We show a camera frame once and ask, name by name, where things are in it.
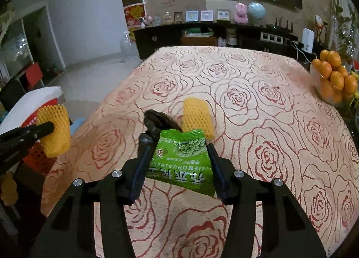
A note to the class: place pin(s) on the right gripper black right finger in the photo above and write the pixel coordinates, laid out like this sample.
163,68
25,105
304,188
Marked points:
286,229

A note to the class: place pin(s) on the rose pattern tablecloth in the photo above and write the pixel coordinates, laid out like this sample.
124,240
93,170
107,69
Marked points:
267,120

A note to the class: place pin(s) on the pink plush toy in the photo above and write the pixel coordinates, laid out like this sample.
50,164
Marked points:
240,16

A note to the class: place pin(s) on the red chair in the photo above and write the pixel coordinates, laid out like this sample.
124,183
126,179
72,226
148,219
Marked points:
33,75

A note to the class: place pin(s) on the bowl of oranges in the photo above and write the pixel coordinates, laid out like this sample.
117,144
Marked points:
331,80

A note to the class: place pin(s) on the clear large water jug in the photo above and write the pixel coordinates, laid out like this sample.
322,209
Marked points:
128,47

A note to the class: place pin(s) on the black tv cabinet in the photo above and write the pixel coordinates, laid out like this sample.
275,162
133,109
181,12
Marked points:
225,34

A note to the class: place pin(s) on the black wifi router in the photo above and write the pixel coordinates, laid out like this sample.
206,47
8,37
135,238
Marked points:
283,25

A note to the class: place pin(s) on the red plastic mesh basket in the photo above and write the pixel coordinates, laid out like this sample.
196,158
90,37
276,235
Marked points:
36,158

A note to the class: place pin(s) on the yellow foam fruit net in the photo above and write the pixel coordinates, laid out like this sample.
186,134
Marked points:
196,115

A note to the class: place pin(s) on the blue picture frame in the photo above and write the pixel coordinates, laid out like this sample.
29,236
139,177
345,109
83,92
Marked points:
192,16

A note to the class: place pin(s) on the red festive wall poster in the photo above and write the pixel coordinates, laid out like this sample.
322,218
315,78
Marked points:
133,14

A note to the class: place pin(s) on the small picture frame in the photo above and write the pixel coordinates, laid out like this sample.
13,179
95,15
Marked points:
223,15

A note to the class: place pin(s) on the white cushioned sofa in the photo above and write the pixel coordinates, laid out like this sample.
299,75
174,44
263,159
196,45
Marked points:
28,104

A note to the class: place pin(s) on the white picture frame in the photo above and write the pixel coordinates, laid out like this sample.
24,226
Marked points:
206,16

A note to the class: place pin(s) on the white router box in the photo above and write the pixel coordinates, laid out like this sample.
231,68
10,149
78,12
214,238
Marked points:
307,40

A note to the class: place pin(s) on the green snack packet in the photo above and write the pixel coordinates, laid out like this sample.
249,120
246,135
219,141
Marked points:
181,158

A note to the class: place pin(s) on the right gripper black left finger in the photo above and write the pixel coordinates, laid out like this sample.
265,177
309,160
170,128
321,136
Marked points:
69,229

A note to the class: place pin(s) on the black plastic bag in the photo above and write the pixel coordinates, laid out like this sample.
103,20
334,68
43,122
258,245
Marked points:
155,122

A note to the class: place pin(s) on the white security camera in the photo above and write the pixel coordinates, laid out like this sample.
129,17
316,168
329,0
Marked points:
144,22

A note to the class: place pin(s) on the light blue globe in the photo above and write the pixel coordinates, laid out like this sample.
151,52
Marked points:
256,13

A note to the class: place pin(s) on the artificial flowers in vase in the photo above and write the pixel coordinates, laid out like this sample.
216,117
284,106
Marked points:
343,36

